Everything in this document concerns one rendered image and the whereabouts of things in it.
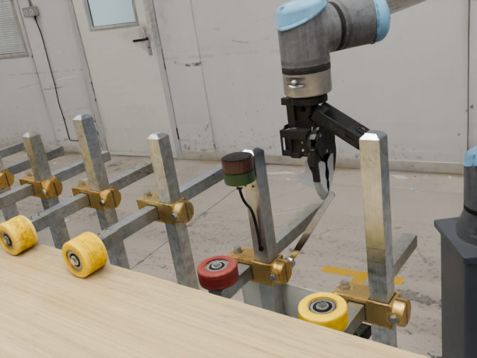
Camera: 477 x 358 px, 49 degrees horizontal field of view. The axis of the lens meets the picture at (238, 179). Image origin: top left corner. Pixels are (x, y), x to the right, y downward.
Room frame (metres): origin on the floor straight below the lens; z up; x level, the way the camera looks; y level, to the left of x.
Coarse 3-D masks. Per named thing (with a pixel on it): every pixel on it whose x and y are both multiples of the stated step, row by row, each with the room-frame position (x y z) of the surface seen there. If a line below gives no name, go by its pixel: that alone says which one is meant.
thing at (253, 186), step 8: (240, 152) 0.96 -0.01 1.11; (224, 160) 0.93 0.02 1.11; (232, 160) 0.92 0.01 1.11; (240, 160) 0.91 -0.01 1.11; (248, 184) 0.96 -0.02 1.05; (256, 184) 0.95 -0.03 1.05; (240, 192) 0.93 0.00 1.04; (248, 208) 0.95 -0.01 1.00; (256, 224) 0.95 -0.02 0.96; (256, 232) 0.95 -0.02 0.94
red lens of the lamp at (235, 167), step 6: (252, 156) 0.93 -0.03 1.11; (222, 162) 0.93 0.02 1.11; (228, 162) 0.92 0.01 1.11; (234, 162) 0.91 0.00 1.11; (240, 162) 0.91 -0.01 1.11; (246, 162) 0.91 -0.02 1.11; (252, 162) 0.93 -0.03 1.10; (222, 168) 0.93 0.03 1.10; (228, 168) 0.92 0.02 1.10; (234, 168) 0.91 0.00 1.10; (240, 168) 0.91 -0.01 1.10; (246, 168) 0.91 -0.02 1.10; (252, 168) 0.92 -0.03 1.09
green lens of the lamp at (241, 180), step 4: (248, 172) 0.92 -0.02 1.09; (252, 172) 0.92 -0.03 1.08; (224, 176) 0.93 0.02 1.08; (228, 176) 0.92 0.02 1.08; (232, 176) 0.91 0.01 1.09; (236, 176) 0.91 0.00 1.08; (240, 176) 0.91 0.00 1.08; (244, 176) 0.91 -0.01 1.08; (248, 176) 0.91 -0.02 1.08; (252, 176) 0.92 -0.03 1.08; (224, 180) 0.93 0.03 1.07; (228, 180) 0.92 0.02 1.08; (232, 180) 0.91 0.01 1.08; (236, 180) 0.91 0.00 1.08; (240, 180) 0.91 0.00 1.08; (244, 180) 0.91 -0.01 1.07; (248, 180) 0.91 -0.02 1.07; (252, 180) 0.92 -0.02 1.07; (228, 184) 0.92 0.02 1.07; (232, 184) 0.91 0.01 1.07; (236, 184) 0.91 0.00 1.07; (240, 184) 0.91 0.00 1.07; (244, 184) 0.91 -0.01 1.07
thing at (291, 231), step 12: (312, 204) 1.23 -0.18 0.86; (300, 216) 1.17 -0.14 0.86; (312, 216) 1.18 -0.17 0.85; (288, 228) 1.12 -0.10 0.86; (300, 228) 1.13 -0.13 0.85; (276, 240) 1.07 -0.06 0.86; (288, 240) 1.09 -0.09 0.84; (240, 264) 0.98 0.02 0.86; (240, 276) 0.94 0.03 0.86; (252, 276) 0.97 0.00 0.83; (228, 288) 0.91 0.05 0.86
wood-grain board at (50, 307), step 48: (0, 288) 0.96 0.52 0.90; (48, 288) 0.93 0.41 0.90; (96, 288) 0.91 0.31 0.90; (144, 288) 0.88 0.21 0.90; (192, 288) 0.85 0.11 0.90; (0, 336) 0.79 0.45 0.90; (48, 336) 0.77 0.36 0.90; (96, 336) 0.75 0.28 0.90; (144, 336) 0.73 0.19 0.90; (192, 336) 0.71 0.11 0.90; (240, 336) 0.69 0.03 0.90; (288, 336) 0.67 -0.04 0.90; (336, 336) 0.65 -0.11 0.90
